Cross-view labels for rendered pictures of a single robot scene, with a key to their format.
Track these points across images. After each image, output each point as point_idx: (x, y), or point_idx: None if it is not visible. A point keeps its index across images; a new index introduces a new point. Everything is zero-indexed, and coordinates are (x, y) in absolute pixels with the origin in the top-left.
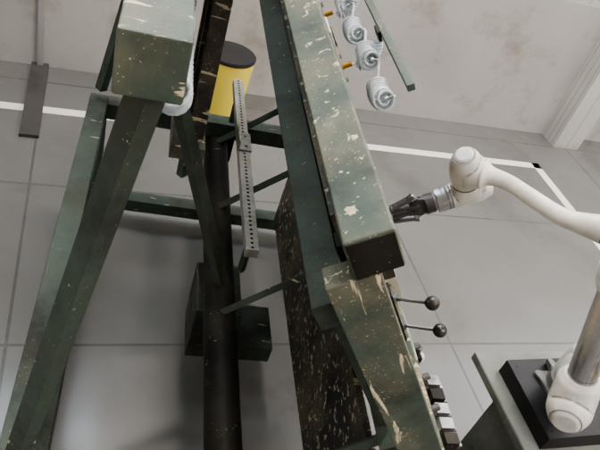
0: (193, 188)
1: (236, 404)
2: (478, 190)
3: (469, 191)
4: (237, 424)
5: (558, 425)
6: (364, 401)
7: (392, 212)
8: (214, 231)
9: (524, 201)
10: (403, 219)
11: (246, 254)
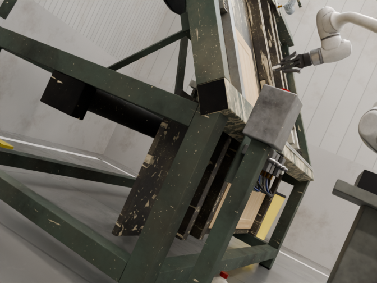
0: (179, 50)
1: (132, 104)
2: (336, 39)
3: (329, 36)
4: (123, 100)
5: (364, 129)
6: None
7: (281, 62)
8: (182, 81)
9: (359, 21)
10: (288, 69)
11: (191, 83)
